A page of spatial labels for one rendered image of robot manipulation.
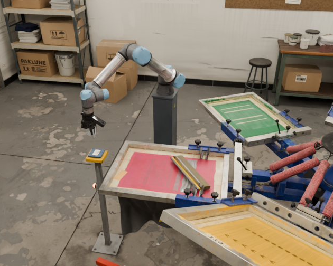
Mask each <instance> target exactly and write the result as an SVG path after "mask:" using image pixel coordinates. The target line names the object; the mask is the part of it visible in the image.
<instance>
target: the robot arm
mask: <svg viewBox="0 0 333 266"><path fill-rule="evenodd" d="M128 60H132V61H134V62H136V63H137V64H139V65H140V66H142V67H147V68H149V69H151V70H152V71H154V72H155V73H157V74H158V87H157V89H156V93H157V94H158V95H160V96H171V95H173V94H174V88H173V87H175V88H180V87H182V86H183V85H184V82H185V76H184V75H183V74H182V73H179V72H178V71H176V70H175V69H173V67H172V66H171V65H164V64H163V63H161V62H160V61H158V60H157V59H156V58H154V57H153V56H152V53H151V52H149V50H148V49H147V48H145V47H142V46H140V45H137V44H135V43H129V44H126V45H125V46H123V47H122V48H121V49H120V50H119V51H118V52H117V53H116V56H115V57H114V58H113V59H112V60H111V61H110V62H109V63H108V64H107V66H106V67H105V68H104V69H103V70H102V71H101V72H100V74H99V75H98V76H96V77H95V78H94V80H93V81H92V82H88V83H86V84H85V90H82V91H81V93H80V96H81V103H82V112H81V115H82V120H81V128H84V129H87V128H89V129H88V132H86V135H89V136H92V138H93V139H94V138H95V136H96V124H98V125H99V126H101V127H104V126H105V124H106V122H105V121H103V120H101V119H100V118H98V117H97V116H95V115H94V105H93V103H95V102H99V101H103V100H106V99H108V98H109V92H108V90H107V89H101V87H102V86H103V85H104V84H105V83H106V82H107V81H108V79H109V78H110V77H111V76H112V75H113V74H114V73H115V72H116V71H117V70H118V69H119V68H120V67H121V65H122V64H123V63H124V62H127V61H128Z"/></svg>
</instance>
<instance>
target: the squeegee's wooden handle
mask: <svg viewBox="0 0 333 266"><path fill-rule="evenodd" d="M173 157H174V158H175V157H176V156H173ZM177 157H178V158H179V159H180V160H181V161H182V162H183V163H184V165H185V166H186V167H187V168H188V170H190V171H191V172H192V174H193V175H194V176H195V177H196V178H197V180H198V181H199V182H200V184H199V185H198V186H199V187H200V188H201V187H202V185H205V187H204V190H208V189H210V185H209V184H208V183H207V182H206V181H205V179H204V178H203V177H202V176H201V175H200V174H199V173H198V172H197V171H196V170H195V169H194V168H193V166H192V165H191V164H190V163H189V162H188V161H187V160H186V159H185V158H184V157H183V156H182V155H179V156H177ZM200 190H201V189H200Z"/></svg>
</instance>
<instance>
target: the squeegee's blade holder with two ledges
mask: <svg viewBox="0 0 333 266"><path fill-rule="evenodd" d="M175 160H176V161H177V162H178V163H179V164H180V165H181V167H182V168H183V169H184V170H185V171H186V172H187V173H188V175H189V176H190V177H191V178H192V179H193V180H194V181H195V183H196V184H197V185H199V184H200V182H199V181H198V180H197V178H196V177H195V176H194V175H193V174H192V172H191V171H190V170H188V168H187V167H186V166H185V165H184V163H183V162H182V161H181V160H180V159H179V158H178V157H177V156H176V157H175Z"/></svg>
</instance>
